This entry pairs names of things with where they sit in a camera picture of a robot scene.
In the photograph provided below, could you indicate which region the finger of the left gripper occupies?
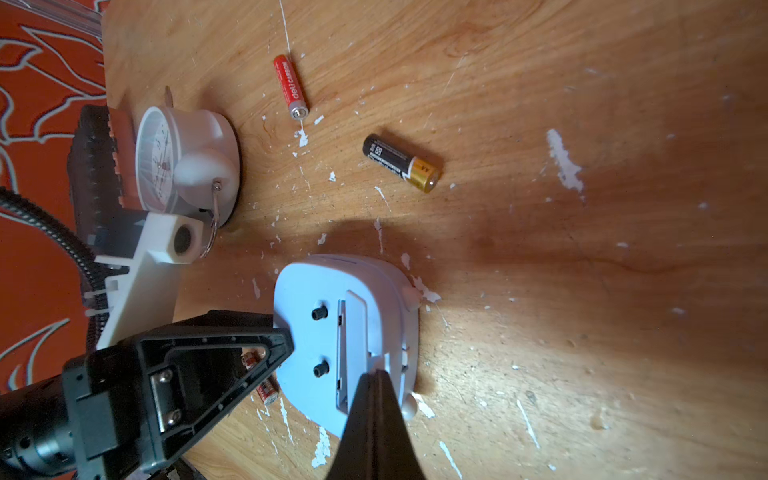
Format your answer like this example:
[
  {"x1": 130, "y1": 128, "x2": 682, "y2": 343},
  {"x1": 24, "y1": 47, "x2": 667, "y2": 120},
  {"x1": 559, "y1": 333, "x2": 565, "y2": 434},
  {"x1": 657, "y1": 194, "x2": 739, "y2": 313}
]
[{"x1": 179, "y1": 310, "x2": 275, "y2": 336}]

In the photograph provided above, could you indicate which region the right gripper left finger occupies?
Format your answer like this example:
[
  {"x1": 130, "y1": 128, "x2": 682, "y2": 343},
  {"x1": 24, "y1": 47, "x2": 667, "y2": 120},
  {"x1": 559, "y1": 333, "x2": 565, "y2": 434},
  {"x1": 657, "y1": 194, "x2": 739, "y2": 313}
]
[{"x1": 326, "y1": 373, "x2": 377, "y2": 479}]

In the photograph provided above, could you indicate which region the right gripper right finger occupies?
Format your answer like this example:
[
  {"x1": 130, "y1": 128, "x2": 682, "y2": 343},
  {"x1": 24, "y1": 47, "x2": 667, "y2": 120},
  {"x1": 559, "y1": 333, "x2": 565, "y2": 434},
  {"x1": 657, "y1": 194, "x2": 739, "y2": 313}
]
[{"x1": 376, "y1": 370, "x2": 425, "y2": 480}]

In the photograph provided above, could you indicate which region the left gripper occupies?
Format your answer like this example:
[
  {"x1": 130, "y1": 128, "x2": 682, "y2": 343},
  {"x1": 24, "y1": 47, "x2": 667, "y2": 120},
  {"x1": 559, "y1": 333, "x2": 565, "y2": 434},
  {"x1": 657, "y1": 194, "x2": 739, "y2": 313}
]
[{"x1": 1, "y1": 326, "x2": 293, "y2": 479}]

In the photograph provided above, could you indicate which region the light blue square alarm clock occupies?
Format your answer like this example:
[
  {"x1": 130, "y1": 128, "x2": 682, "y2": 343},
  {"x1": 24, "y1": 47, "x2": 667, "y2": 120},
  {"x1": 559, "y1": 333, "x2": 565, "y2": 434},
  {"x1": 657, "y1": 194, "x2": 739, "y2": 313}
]
[{"x1": 273, "y1": 254, "x2": 421, "y2": 436}]

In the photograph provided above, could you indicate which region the white twin-bell alarm clock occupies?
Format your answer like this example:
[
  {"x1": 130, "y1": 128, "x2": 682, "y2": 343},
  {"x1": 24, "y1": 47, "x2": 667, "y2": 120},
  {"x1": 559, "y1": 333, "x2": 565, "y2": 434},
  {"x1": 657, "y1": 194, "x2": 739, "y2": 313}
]
[{"x1": 135, "y1": 106, "x2": 241, "y2": 256}]

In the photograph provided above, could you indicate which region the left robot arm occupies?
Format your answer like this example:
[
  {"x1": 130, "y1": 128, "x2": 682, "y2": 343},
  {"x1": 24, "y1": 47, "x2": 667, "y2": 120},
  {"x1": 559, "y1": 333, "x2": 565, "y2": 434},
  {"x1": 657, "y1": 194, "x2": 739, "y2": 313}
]
[{"x1": 1, "y1": 189, "x2": 293, "y2": 479}]

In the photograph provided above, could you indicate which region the small red black battery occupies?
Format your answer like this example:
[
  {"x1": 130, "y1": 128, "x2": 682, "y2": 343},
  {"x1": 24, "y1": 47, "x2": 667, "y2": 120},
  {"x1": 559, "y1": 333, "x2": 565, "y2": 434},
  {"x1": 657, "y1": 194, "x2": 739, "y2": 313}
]
[{"x1": 239, "y1": 349, "x2": 281, "y2": 407}]

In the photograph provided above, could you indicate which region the red AAA battery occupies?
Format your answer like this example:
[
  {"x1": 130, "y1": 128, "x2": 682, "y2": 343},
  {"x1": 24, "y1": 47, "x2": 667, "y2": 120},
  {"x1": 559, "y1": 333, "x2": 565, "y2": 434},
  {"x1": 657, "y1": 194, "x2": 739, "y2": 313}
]
[{"x1": 273, "y1": 55, "x2": 309, "y2": 121}]

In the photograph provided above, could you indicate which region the black gold AA battery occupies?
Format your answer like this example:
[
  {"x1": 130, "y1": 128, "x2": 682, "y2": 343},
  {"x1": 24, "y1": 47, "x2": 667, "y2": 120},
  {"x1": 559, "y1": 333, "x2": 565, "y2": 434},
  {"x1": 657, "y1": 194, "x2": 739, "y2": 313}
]
[{"x1": 362, "y1": 134, "x2": 440, "y2": 193}]

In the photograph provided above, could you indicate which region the black plastic tool case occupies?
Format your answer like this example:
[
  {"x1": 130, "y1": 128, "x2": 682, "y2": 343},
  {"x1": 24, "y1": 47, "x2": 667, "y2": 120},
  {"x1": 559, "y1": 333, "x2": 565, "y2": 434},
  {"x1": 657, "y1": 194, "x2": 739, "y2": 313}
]
[{"x1": 67, "y1": 104, "x2": 141, "y2": 247}]

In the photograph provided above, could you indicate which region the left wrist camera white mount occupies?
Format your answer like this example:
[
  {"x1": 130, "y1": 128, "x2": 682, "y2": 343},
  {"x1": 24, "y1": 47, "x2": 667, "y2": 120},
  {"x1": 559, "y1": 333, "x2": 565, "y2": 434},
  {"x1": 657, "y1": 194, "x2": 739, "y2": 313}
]
[{"x1": 81, "y1": 207, "x2": 206, "y2": 352}]

